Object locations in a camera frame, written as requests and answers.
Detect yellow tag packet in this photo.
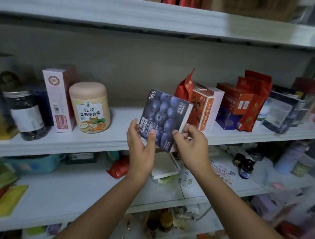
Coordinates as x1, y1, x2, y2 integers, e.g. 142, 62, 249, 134
0, 185, 29, 217

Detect white flat box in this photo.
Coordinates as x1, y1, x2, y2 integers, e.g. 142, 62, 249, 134
150, 152, 181, 180

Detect beige cylinder canister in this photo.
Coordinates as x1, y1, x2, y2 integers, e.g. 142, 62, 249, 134
69, 82, 111, 134

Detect red-brown box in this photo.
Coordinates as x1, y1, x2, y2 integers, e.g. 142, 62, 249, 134
42, 65, 78, 133

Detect person's left hand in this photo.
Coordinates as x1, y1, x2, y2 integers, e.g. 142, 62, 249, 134
126, 118, 157, 183

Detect teal pouch bag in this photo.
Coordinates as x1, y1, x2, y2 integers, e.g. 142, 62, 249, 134
106, 150, 121, 162

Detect person's left forearm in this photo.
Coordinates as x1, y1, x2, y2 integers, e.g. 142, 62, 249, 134
54, 172, 148, 239

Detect red pouch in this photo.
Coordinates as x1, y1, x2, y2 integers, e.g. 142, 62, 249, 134
107, 155, 130, 179

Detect person's right forearm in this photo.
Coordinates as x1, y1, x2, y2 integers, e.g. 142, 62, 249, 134
194, 167, 283, 239

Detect green snack packet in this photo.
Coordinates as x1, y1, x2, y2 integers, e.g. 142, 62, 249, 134
0, 165, 18, 190

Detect dark glass jar silver lid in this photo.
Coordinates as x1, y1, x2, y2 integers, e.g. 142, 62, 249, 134
2, 88, 48, 141

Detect yellow box white label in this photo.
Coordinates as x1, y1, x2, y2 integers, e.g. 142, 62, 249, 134
0, 113, 19, 141

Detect red box white edge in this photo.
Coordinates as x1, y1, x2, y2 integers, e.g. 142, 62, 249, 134
187, 84, 224, 132

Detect lavender bottle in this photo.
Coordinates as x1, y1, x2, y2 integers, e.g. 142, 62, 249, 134
274, 140, 311, 175

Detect dark red foil pouches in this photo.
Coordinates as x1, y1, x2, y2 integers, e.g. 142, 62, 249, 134
216, 70, 273, 133

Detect small dark bottle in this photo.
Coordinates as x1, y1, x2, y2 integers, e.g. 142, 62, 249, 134
233, 153, 247, 168
239, 159, 256, 179

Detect teal plastic basket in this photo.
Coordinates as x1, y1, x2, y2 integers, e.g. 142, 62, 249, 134
2, 154, 65, 174

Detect small black grey boxes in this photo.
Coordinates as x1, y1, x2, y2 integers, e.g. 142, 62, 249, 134
66, 152, 98, 164

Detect small green jar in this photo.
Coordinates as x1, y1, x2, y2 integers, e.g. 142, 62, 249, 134
290, 155, 315, 178

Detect person's right hand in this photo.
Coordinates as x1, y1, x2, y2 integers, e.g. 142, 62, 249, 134
172, 124, 212, 178

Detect white metal shelving unit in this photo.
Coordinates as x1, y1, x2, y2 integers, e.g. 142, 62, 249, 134
0, 0, 315, 239

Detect white colourful sticker sheet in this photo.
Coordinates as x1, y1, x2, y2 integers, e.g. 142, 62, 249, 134
209, 160, 237, 185

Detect black box white edge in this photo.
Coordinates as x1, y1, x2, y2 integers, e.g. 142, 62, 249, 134
138, 89, 194, 153

